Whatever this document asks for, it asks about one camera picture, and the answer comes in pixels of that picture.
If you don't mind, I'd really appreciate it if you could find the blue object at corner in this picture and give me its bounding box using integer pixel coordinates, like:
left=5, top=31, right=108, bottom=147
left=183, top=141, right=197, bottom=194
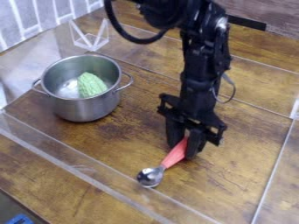
left=4, top=214, right=33, bottom=224

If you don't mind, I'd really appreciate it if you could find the stainless steel pot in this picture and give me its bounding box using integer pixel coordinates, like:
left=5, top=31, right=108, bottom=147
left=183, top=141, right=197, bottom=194
left=32, top=54, right=133, bottom=123

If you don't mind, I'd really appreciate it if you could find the pink handled metal spoon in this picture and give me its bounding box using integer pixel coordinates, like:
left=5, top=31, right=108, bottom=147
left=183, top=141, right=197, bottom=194
left=136, top=137, right=188, bottom=188

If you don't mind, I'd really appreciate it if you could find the clear acrylic corner bracket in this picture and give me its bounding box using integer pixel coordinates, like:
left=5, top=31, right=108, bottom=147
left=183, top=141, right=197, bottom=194
left=69, top=19, right=109, bottom=52

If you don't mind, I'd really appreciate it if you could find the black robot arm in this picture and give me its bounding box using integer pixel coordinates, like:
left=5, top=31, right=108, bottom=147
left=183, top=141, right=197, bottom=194
left=134, top=0, right=231, bottom=159

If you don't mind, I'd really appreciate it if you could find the green bumpy toy vegetable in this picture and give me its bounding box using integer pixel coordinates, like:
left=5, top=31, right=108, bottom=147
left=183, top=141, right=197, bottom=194
left=77, top=72, right=108, bottom=98

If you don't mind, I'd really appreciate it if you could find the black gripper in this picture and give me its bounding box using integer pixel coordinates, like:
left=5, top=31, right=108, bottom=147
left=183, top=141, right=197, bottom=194
left=157, top=78, right=227, bottom=159

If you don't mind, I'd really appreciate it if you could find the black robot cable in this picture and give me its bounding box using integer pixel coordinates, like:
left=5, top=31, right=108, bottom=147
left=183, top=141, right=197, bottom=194
left=102, top=0, right=237, bottom=104

